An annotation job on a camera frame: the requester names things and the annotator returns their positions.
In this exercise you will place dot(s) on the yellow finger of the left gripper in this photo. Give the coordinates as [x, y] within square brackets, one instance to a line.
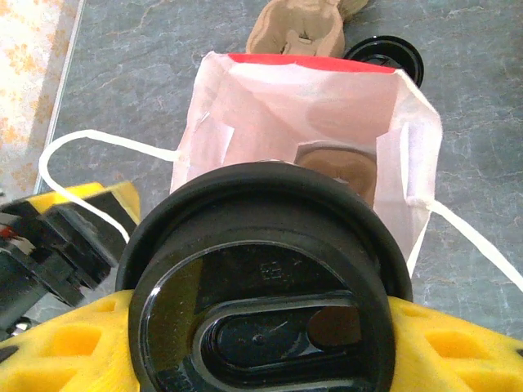
[110, 200]

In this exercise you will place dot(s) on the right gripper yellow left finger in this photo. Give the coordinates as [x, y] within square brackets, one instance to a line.
[61, 359]

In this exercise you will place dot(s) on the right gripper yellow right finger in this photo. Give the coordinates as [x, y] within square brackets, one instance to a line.
[461, 359]

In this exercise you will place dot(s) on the black plastic cup lid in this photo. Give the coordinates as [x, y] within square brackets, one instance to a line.
[261, 286]

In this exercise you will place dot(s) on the red white paper bag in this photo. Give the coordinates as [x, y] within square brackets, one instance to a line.
[286, 110]

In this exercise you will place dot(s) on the black plastic lid stack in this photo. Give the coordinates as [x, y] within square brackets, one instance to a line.
[392, 53]

